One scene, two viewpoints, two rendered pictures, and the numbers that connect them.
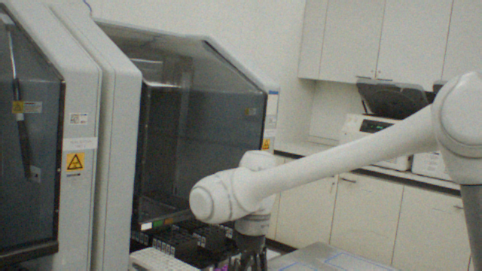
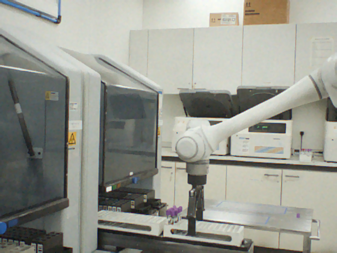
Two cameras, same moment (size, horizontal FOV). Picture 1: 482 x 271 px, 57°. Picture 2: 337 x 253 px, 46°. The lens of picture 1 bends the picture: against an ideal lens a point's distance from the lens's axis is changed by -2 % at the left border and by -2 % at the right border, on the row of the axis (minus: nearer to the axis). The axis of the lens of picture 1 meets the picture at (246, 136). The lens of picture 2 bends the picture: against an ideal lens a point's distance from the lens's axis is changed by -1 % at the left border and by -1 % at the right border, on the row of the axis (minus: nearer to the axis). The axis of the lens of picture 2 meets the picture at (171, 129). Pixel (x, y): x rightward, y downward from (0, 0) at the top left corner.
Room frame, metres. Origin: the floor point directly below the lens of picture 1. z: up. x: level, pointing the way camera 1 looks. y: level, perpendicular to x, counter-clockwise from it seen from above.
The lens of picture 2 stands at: (-0.31, 0.54, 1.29)
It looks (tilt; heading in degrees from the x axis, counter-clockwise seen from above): 2 degrees down; 342
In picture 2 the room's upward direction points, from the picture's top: 2 degrees clockwise
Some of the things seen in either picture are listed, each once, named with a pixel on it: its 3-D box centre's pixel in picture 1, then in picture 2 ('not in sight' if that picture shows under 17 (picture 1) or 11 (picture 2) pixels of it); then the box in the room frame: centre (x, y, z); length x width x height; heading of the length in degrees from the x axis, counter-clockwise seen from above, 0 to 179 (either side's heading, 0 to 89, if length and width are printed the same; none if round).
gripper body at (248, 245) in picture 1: (249, 248); (197, 185); (1.13, -0.04, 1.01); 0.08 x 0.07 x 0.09; 143
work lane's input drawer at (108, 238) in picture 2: not in sight; (170, 242); (1.19, 0.04, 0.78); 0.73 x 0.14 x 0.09; 53
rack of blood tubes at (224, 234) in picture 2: not in sight; (203, 232); (1.11, -0.07, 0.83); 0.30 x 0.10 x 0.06; 53
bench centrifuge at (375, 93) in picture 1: (389, 123); (206, 121); (3.57, -1.12, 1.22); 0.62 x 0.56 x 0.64; 141
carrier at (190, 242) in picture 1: (184, 249); (124, 209); (1.48, 0.17, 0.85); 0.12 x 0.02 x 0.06; 144
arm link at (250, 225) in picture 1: (252, 221); (197, 167); (1.13, -0.04, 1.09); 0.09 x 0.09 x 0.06
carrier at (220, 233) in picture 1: (213, 239); (137, 202); (1.60, 0.08, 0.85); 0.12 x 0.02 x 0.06; 143
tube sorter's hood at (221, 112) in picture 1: (164, 115); (88, 113); (1.68, 0.31, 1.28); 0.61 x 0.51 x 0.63; 143
